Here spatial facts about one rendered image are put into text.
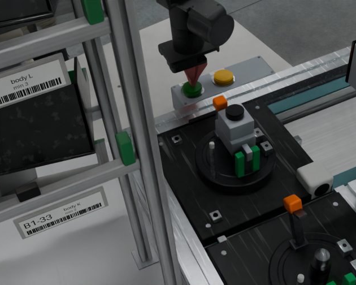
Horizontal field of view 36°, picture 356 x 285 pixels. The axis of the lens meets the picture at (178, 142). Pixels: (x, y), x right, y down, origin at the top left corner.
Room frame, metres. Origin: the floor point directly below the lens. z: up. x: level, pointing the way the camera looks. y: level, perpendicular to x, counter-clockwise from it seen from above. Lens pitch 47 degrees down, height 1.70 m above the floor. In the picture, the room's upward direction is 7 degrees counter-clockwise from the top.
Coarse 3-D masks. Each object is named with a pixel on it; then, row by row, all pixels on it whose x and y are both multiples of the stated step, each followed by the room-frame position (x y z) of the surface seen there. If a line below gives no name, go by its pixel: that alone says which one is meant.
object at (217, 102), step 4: (220, 96) 0.67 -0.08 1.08; (212, 100) 0.67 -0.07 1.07; (216, 100) 0.66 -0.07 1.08; (220, 100) 0.66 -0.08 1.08; (224, 100) 0.66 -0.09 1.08; (216, 104) 0.65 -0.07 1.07; (220, 104) 0.65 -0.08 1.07; (224, 104) 0.66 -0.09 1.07; (216, 108) 0.65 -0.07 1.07; (220, 108) 0.65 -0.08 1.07; (224, 108) 0.66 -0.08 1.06; (216, 112) 0.66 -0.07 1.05; (216, 116) 0.66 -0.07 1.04
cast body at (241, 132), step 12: (228, 108) 0.62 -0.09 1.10; (240, 108) 0.62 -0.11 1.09; (216, 120) 0.64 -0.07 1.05; (228, 120) 0.60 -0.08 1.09; (240, 120) 0.60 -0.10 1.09; (252, 120) 0.60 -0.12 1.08; (216, 132) 0.63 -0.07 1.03; (228, 132) 0.59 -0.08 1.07; (240, 132) 0.59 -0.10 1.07; (252, 132) 0.60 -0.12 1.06; (228, 144) 0.59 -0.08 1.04; (240, 144) 0.58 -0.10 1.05; (252, 144) 0.59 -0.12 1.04; (252, 156) 0.57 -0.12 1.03
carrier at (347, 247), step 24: (288, 216) 0.49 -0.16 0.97; (312, 216) 0.48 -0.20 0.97; (336, 216) 0.48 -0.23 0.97; (240, 240) 0.45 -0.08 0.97; (264, 240) 0.45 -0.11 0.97; (288, 240) 0.43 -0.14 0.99; (312, 240) 0.43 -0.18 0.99; (336, 240) 0.42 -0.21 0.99; (216, 264) 0.42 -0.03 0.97; (240, 264) 0.41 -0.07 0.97; (264, 264) 0.41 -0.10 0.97; (288, 264) 0.39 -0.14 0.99; (312, 264) 0.37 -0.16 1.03; (336, 264) 0.38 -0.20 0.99
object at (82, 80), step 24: (72, 72) 0.62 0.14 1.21; (48, 96) 0.39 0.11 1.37; (72, 96) 0.39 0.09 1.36; (0, 120) 0.38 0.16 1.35; (24, 120) 0.38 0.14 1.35; (48, 120) 0.38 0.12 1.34; (72, 120) 0.38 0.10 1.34; (0, 144) 0.37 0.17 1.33; (24, 144) 0.37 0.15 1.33; (48, 144) 0.37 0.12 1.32; (72, 144) 0.37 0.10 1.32; (0, 168) 0.36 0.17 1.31; (24, 168) 0.36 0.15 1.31
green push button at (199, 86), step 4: (184, 84) 0.83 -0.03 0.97; (188, 84) 0.83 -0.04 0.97; (196, 84) 0.83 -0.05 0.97; (200, 84) 0.83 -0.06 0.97; (184, 88) 0.82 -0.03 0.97; (188, 88) 0.82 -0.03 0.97; (192, 88) 0.82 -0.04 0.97; (196, 88) 0.82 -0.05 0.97; (200, 88) 0.81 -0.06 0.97; (184, 92) 0.81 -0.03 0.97; (188, 92) 0.81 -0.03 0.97; (192, 92) 0.81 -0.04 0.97; (196, 92) 0.81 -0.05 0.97; (200, 92) 0.81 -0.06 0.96; (192, 96) 0.80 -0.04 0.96
